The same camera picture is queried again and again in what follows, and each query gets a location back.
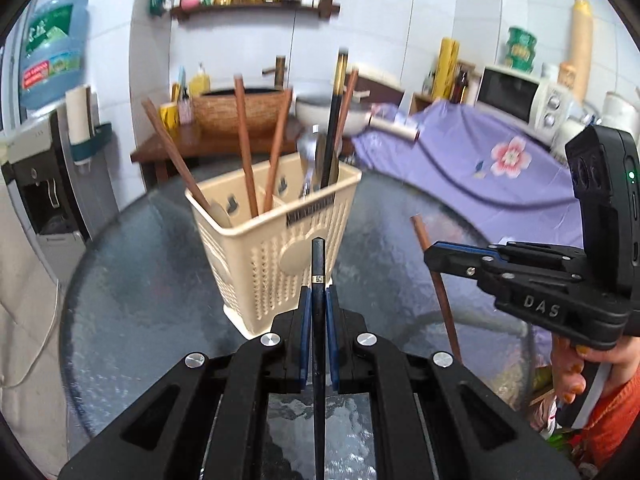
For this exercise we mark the wooden counter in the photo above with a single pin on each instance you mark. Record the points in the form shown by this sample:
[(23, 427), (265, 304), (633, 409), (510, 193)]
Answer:
[(210, 145)]

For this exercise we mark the beige cloth cover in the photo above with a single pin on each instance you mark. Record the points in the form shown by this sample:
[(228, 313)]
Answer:
[(25, 340)]

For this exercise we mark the stainless steel spoon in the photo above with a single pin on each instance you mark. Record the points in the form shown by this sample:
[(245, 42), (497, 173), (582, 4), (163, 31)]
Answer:
[(309, 152)]

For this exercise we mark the green canister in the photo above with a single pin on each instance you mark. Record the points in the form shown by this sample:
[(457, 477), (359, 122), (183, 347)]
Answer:
[(521, 50)]

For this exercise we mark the beige plastic utensil basket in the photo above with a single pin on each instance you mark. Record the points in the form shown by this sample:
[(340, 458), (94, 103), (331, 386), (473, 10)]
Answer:
[(270, 255)]

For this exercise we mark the tall beige roll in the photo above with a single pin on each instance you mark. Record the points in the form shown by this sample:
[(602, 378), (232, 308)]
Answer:
[(582, 45)]

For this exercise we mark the yellow soap bottle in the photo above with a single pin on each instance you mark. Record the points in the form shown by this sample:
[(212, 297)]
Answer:
[(200, 82)]

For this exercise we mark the brown wooden chopstick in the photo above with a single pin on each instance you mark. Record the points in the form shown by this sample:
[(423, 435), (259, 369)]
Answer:
[(277, 150), (440, 290), (175, 155), (246, 150), (347, 102)]

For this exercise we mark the grey water dispenser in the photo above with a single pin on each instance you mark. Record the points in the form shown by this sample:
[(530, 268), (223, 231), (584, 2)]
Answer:
[(45, 185)]

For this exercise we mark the purple floral cloth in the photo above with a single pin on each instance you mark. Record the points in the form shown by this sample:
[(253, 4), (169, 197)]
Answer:
[(450, 160)]

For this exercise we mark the green plastic holder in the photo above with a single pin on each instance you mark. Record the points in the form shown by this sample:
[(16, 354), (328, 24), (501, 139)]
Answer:
[(95, 142)]

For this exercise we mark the black chopstick with gold band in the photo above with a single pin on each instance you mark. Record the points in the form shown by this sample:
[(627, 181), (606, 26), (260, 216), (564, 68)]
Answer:
[(334, 125), (318, 310)]

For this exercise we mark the person's right hand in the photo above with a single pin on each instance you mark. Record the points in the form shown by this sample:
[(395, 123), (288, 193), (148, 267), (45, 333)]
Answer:
[(567, 375)]

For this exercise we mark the brown glass bottle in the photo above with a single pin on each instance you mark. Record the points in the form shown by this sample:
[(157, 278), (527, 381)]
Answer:
[(461, 87)]

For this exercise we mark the wooden box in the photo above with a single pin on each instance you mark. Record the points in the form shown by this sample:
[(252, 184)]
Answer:
[(421, 104)]

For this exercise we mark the woven sink basin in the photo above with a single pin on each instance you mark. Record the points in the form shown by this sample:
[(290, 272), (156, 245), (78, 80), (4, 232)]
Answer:
[(220, 112)]

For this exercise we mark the white pan with glass lid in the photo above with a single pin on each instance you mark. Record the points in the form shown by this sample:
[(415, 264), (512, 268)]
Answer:
[(312, 110)]

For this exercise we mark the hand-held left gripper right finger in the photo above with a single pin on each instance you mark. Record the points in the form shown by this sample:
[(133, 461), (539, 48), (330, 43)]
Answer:
[(332, 340)]

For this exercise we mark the pink bowl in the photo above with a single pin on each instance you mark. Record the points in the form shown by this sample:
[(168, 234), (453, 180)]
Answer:
[(190, 2)]

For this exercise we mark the brown and white rice cooker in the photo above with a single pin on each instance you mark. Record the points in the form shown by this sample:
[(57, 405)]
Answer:
[(380, 87)]

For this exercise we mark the white microwave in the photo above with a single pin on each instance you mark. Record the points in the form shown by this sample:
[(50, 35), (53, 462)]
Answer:
[(505, 92)]

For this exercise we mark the blue water jug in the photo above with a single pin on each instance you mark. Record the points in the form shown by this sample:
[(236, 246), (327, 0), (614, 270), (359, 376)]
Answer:
[(52, 50)]

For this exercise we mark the pink patterned cup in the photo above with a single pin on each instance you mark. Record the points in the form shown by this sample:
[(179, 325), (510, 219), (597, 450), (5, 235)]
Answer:
[(186, 112)]

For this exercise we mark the yellow roll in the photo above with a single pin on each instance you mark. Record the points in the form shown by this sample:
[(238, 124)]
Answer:
[(446, 70)]

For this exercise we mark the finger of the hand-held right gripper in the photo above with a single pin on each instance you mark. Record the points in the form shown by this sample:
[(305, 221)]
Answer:
[(540, 254), (460, 264)]

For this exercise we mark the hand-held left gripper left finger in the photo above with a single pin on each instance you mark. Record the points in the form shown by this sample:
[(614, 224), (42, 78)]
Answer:
[(306, 340)]

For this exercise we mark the yellow cup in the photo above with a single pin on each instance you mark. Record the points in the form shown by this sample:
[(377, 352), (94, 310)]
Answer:
[(169, 115)]

